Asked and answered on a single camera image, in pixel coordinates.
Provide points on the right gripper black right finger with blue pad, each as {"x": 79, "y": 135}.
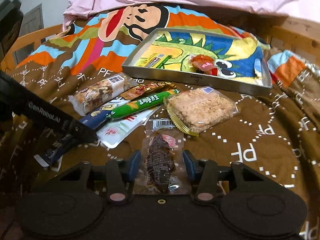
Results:
{"x": 202, "y": 175}

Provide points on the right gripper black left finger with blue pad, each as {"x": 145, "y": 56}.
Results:
{"x": 120, "y": 177}

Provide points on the dark meat snack clear packet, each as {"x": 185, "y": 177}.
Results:
{"x": 162, "y": 169}

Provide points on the nut bar clear wrapper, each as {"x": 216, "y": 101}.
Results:
{"x": 101, "y": 92}

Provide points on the blue snack bar packet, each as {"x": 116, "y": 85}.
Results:
{"x": 98, "y": 116}

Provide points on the green corn sausage stick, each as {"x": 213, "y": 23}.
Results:
{"x": 141, "y": 104}

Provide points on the white red rice cracker packet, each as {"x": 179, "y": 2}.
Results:
{"x": 116, "y": 130}

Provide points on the rice crispy cake packet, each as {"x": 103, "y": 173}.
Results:
{"x": 197, "y": 110}

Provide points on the orange brown date snack packet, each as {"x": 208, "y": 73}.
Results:
{"x": 144, "y": 89}

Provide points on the colourful monkey print blanket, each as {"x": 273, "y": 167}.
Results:
{"x": 276, "y": 134}

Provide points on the red orange snack packet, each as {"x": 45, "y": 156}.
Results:
{"x": 204, "y": 64}

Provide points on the metal tray with cartoon lining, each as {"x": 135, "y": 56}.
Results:
{"x": 165, "y": 56}

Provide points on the wooden bed frame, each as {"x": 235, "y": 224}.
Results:
{"x": 299, "y": 36}

